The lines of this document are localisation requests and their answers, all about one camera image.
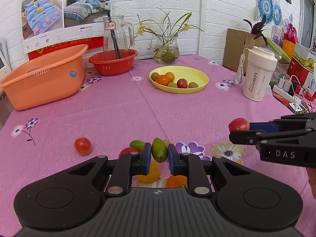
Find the cardboard box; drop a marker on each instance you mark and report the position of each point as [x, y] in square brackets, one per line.
[234, 47]

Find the orange box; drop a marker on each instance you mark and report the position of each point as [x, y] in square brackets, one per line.
[288, 47]

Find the small red tomato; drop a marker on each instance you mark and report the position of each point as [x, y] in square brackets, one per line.
[82, 146]

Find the red white printed paper bag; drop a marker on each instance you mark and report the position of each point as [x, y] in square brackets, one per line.
[305, 66]

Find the small green mango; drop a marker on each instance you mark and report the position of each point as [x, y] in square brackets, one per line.
[136, 145]
[159, 150]

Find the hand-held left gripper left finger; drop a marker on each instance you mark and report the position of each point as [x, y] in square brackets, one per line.
[147, 158]

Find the green box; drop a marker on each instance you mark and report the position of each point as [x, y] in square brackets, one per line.
[276, 48]

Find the yellow plastic plate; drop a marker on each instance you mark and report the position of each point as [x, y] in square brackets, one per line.
[197, 75]

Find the glass pitcher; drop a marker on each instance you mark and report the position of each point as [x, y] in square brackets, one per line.
[123, 37]

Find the printed card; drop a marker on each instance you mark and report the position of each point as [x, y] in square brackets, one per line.
[276, 34]

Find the glass vase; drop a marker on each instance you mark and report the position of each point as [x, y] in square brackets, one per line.
[166, 51]

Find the person's right hand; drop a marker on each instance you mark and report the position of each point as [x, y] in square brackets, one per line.
[311, 182]

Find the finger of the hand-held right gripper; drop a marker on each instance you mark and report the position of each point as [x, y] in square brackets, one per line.
[246, 136]
[264, 127]

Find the large orange mandarin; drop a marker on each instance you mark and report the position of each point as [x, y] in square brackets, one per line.
[175, 181]

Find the green brown kiwi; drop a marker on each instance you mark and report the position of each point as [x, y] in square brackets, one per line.
[155, 76]
[193, 85]

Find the purple leaf plant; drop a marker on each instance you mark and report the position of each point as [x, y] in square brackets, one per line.
[258, 27]

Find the white charger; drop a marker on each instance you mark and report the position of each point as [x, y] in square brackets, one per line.
[295, 106]

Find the orchid plant with yellow flowers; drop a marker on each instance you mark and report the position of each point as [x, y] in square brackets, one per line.
[141, 27]

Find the white appliance with screen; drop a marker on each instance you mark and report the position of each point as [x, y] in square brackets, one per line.
[3, 59]

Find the orange plastic basin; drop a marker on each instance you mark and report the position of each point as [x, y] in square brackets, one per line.
[42, 84]

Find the clear plastic bag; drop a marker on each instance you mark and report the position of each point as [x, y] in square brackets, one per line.
[280, 70]

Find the red apple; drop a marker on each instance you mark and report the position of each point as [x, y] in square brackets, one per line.
[238, 124]

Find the red wall calendar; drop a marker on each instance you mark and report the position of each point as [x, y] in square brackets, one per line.
[66, 9]

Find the black stirring stick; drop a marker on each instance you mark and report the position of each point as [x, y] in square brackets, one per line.
[114, 43]

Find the red plastic colander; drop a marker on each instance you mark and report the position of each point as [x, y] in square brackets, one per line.
[111, 66]

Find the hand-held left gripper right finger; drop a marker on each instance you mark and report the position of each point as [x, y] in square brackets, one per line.
[172, 160]

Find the pink floral tablecloth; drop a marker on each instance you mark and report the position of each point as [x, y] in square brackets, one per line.
[98, 118]

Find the white power strip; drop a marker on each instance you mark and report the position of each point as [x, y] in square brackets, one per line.
[284, 87]

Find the blue decorative wall plates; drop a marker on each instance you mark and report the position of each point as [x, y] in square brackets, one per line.
[265, 5]

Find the small orange mandarin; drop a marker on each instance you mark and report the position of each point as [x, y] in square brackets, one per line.
[170, 74]

